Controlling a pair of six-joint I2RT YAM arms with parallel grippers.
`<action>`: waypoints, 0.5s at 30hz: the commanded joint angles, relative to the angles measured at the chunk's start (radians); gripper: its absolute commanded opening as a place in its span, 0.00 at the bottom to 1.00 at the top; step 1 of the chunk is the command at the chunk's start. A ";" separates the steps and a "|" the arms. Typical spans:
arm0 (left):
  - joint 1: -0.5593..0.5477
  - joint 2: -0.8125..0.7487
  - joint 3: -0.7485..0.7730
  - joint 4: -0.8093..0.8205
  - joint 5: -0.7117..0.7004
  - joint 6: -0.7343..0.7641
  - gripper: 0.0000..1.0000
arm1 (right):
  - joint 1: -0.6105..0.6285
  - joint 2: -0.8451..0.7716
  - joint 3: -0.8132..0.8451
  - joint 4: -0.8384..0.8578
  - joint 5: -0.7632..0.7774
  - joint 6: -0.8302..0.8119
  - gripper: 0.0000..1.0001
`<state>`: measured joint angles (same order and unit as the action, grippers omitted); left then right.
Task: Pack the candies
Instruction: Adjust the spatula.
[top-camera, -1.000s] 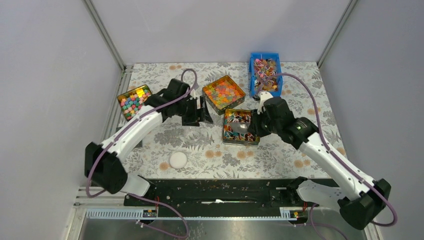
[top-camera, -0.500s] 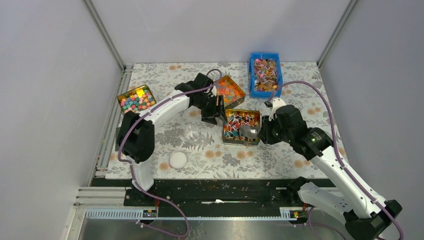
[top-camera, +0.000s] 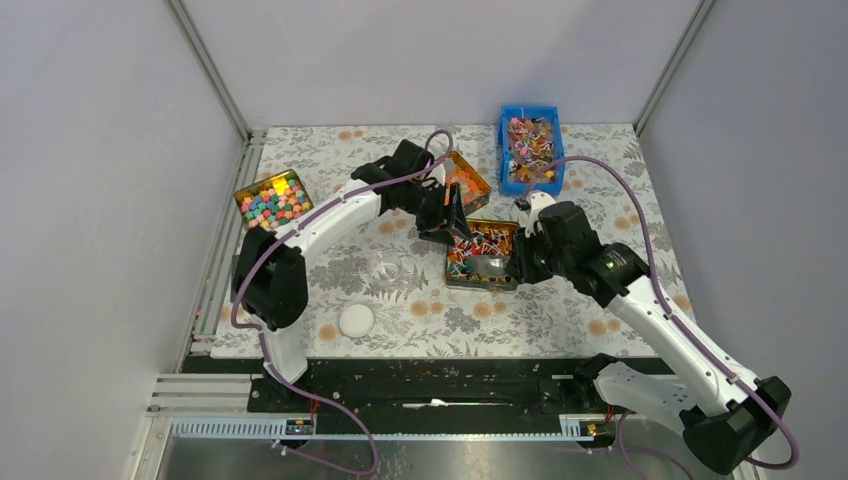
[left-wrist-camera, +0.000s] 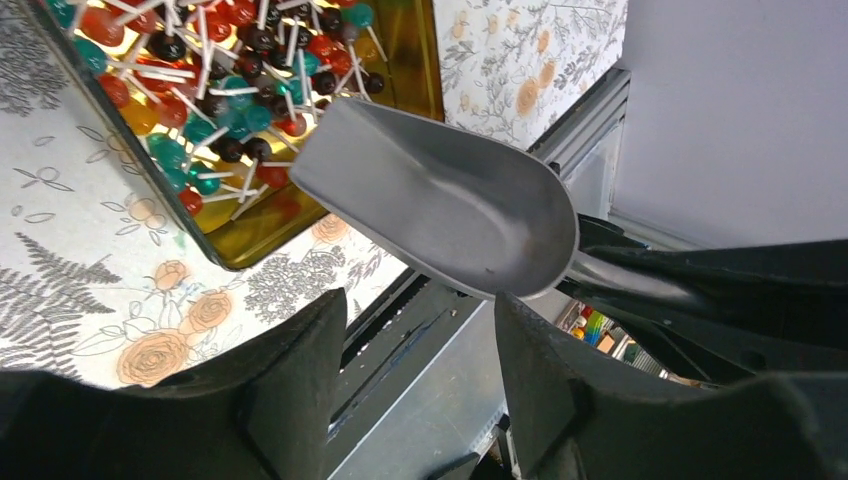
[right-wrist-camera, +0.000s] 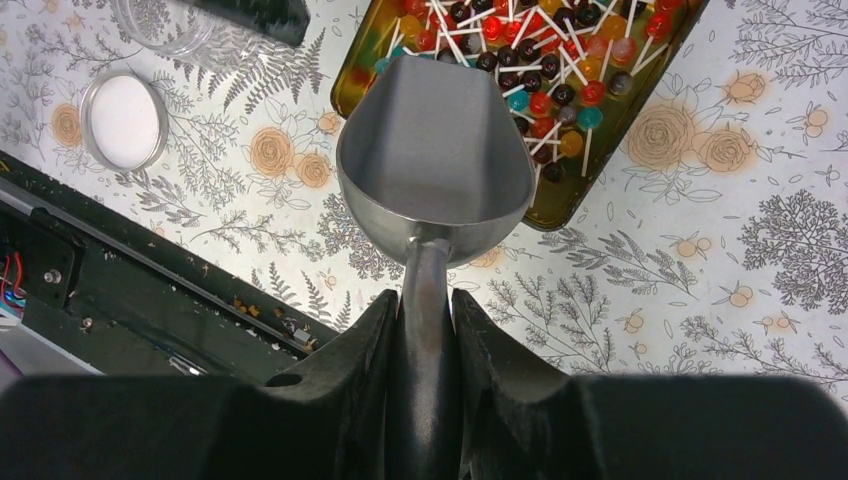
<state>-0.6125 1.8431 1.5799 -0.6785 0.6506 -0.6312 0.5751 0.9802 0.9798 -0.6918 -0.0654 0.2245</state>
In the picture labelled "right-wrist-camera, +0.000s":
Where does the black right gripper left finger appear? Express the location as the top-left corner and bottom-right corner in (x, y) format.
(264, 290), (399, 479)

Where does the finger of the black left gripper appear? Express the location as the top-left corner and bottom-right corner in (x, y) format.
(192, 0), (310, 47)

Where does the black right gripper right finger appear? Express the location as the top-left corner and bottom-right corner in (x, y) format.
(451, 289), (597, 479)

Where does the metal scoop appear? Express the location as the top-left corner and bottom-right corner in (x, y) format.
(336, 56), (536, 479)

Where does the white jar lid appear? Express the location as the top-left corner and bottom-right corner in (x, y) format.
(80, 71), (168, 172)

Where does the floral tablecloth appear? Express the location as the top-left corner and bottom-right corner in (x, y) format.
(1, 1), (847, 401)

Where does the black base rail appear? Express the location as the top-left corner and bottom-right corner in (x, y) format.
(1, 155), (335, 384)

